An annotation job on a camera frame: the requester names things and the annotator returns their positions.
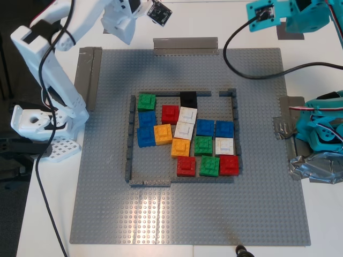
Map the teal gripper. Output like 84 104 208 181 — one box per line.
285 0 331 34

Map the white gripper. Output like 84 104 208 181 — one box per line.
101 0 154 45

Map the green Lego cube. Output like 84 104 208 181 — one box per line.
193 135 213 157
137 93 156 112
199 155 220 177

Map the blue Lego cube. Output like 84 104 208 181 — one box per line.
196 119 215 137
138 110 158 129
215 120 235 139
136 127 156 148

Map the black Lego cube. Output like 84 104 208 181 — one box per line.
180 91 198 109

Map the red Lego cube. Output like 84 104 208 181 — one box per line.
219 155 240 176
161 104 180 125
176 156 196 177

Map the white Lego cube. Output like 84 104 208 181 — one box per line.
178 106 198 124
215 137 235 156
174 122 196 140

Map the yellow Lego cube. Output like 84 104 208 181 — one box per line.
170 138 191 158
153 124 174 146

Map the grey tape patch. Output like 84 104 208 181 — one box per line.
277 23 305 41

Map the wrinkled grey tape strip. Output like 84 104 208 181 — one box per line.
272 115 299 141

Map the black table clamp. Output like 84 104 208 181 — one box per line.
0 136 53 163

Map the grey Lego baseplate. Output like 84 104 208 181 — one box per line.
69 47 312 246

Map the black knob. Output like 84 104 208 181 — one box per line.
235 245 255 257

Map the black camera circuit board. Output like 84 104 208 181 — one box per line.
148 0 173 27

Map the teal camera mount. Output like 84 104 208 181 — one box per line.
245 0 282 33

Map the red white servo wire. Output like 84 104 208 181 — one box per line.
288 104 343 112

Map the black camera cable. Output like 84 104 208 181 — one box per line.
35 0 77 257
223 14 343 80

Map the silver duct tape wad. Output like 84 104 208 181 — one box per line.
288 150 343 185

